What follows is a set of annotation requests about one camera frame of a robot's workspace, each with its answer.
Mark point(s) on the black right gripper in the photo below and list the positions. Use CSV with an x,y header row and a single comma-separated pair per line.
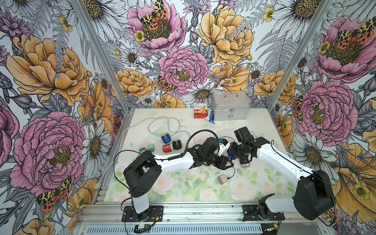
x,y
232,151

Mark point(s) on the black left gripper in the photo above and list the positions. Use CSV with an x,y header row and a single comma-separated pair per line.
x,y
222,163

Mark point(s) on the blue device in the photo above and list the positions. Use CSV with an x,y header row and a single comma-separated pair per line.
x,y
166,138
231,156

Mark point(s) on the green plug adapter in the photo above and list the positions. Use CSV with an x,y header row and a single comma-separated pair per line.
x,y
150,147

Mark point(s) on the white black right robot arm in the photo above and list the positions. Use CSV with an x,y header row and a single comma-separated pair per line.
x,y
313,191

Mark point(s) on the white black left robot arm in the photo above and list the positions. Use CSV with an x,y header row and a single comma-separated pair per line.
x,y
144,171

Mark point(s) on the black silver shaver head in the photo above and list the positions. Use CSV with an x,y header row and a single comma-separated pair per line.
x,y
177,145

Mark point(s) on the pink USB charger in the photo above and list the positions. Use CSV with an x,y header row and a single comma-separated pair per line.
x,y
222,179

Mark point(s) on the blue white tissue pack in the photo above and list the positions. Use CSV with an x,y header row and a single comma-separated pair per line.
x,y
210,117

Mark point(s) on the red white bandage box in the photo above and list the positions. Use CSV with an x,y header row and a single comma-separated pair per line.
x,y
200,110

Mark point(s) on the silver first aid case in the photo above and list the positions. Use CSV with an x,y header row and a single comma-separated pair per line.
x,y
230,105

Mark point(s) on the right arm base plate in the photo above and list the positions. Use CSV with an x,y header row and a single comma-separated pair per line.
x,y
251,212

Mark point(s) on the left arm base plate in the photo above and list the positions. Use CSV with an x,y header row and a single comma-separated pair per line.
x,y
152,214

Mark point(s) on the aluminium front rail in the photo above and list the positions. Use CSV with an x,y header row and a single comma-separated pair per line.
x,y
107,213

